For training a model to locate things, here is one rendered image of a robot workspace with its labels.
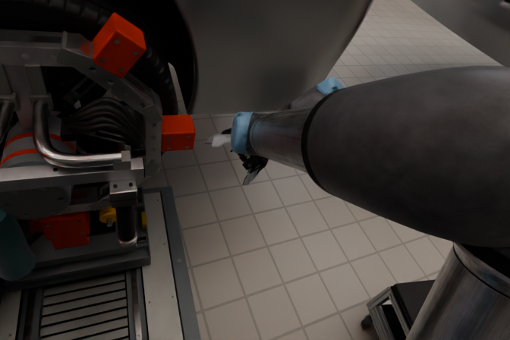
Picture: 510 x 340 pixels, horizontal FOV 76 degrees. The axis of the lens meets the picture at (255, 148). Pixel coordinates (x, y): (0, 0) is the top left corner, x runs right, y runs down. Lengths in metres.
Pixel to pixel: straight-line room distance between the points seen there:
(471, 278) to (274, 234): 1.53
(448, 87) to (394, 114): 0.03
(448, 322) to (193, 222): 1.50
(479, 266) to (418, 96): 0.15
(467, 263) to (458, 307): 0.04
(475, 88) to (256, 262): 1.55
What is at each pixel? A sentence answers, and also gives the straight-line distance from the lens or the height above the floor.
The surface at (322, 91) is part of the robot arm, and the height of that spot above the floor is 1.16.
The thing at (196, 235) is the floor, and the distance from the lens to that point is 1.72.
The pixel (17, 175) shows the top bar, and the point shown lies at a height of 0.98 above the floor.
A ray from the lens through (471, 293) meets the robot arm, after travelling 0.33.
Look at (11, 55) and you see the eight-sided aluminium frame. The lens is 0.75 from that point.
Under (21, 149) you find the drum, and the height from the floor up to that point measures 0.92.
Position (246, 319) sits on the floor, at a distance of 1.60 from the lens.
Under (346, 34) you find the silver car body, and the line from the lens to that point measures 1.20.
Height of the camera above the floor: 1.49
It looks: 44 degrees down
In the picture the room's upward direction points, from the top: 18 degrees clockwise
